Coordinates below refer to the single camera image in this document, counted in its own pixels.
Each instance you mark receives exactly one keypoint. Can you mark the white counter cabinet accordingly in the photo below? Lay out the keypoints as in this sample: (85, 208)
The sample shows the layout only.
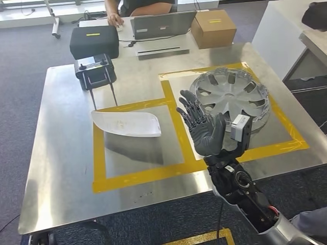
(276, 37)

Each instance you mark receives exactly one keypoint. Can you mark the black bag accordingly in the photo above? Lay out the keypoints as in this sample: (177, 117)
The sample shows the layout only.
(315, 15)

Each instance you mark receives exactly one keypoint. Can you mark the silver metal part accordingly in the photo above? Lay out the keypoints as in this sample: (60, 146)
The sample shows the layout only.
(229, 91)

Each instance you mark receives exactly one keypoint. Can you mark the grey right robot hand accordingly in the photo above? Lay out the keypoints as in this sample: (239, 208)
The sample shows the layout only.
(207, 135)

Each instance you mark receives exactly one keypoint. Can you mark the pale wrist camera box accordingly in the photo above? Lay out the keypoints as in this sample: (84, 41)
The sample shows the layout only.
(240, 128)

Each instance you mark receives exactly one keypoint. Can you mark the yellow tape on workbench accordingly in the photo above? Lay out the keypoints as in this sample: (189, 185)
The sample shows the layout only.
(176, 135)

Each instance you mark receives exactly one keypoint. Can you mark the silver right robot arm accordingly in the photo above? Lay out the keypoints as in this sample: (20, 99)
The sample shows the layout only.
(245, 196)

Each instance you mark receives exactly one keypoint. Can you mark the white curved shell part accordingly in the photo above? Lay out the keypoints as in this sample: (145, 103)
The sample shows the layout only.
(128, 124)

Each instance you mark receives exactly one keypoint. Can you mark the black remote controller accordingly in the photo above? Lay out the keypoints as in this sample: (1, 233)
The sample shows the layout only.
(94, 72)

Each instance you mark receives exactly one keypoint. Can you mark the grey desk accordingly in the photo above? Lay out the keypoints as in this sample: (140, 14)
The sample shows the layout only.
(309, 57)

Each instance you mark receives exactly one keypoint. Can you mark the yellow floor tape square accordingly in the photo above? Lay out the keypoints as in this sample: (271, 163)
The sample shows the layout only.
(204, 237)

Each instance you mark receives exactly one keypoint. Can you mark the white metal stand leg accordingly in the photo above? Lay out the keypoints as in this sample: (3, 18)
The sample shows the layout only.
(53, 23)

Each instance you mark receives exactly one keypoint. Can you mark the person's hand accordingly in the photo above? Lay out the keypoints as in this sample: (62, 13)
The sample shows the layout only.
(116, 20)

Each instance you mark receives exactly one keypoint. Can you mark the brown cardboard box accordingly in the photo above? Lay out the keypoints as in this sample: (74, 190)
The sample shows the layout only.
(213, 28)

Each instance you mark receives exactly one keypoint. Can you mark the black carry case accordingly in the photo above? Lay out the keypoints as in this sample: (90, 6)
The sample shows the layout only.
(94, 42)

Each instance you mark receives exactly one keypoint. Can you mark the grey laptop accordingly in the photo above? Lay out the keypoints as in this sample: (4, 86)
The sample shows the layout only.
(163, 25)

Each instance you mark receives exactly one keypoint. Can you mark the grey flat panel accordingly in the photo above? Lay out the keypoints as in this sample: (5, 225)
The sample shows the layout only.
(161, 51)

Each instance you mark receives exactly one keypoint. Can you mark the person's forearm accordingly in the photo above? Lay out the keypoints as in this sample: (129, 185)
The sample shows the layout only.
(111, 6)

